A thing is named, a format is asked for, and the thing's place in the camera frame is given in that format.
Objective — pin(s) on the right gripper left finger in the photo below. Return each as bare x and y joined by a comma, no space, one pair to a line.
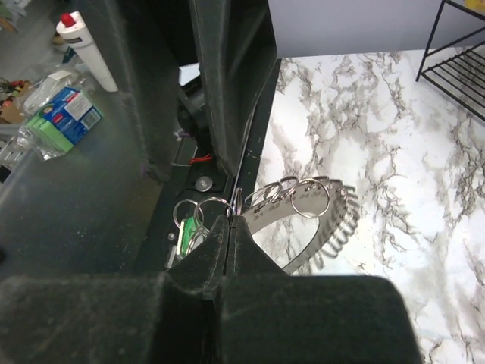
106,319

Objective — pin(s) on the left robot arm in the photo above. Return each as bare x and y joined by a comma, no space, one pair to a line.
191,115

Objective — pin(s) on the green key tag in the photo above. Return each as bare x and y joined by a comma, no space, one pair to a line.
191,234

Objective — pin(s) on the blue and green sponge pack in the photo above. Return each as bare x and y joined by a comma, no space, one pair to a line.
66,118

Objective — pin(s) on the white cylindrical bottle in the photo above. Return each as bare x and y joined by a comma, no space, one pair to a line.
74,31

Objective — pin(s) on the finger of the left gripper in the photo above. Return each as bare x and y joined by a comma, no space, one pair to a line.
144,44
236,51

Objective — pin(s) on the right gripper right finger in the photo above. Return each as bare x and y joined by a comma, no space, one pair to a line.
267,316

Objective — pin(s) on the black wire basket rack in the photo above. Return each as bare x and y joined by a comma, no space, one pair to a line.
460,76

